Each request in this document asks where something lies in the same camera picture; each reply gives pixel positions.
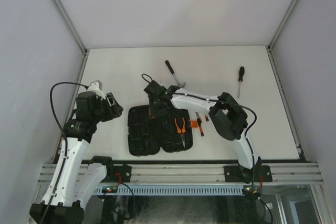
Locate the aluminium front frame rail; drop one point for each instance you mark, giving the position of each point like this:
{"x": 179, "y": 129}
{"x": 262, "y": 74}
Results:
{"x": 213, "y": 174}

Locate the blue slotted cable duct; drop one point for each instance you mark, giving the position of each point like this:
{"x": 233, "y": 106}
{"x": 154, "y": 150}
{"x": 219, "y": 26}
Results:
{"x": 170, "y": 190}

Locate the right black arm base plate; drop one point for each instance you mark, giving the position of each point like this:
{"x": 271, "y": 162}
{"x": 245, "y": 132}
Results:
{"x": 235, "y": 174}

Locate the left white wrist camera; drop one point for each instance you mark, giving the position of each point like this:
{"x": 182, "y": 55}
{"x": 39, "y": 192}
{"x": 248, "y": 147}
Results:
{"x": 96, "y": 87}

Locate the orange grip bit screwdriver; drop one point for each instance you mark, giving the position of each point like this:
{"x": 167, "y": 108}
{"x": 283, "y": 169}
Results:
{"x": 151, "y": 113}

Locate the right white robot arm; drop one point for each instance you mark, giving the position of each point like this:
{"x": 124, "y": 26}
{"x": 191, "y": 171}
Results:
{"x": 231, "y": 120}

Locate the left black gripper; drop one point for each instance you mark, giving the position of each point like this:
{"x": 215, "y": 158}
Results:
{"x": 114, "y": 111}

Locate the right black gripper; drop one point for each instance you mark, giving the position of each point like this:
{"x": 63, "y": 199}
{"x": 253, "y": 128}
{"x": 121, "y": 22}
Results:
{"x": 157, "y": 114}

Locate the black plastic tool case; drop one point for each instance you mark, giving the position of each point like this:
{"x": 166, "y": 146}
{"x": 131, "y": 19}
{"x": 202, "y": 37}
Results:
{"x": 147, "y": 137}

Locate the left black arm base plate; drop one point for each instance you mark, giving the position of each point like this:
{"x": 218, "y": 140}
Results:
{"x": 118, "y": 173}

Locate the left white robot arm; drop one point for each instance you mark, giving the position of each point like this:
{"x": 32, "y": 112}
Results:
{"x": 66, "y": 197}

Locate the orange handled needle-nose pliers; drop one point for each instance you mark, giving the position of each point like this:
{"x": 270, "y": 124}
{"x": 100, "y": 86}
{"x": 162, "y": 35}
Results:
{"x": 180, "y": 127}

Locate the black handled claw hammer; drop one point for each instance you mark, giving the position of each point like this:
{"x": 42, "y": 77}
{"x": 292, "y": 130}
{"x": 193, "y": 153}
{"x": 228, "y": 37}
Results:
{"x": 180, "y": 84}

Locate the black orange handled screwdriver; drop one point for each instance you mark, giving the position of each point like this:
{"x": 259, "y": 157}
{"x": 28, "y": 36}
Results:
{"x": 240, "y": 79}

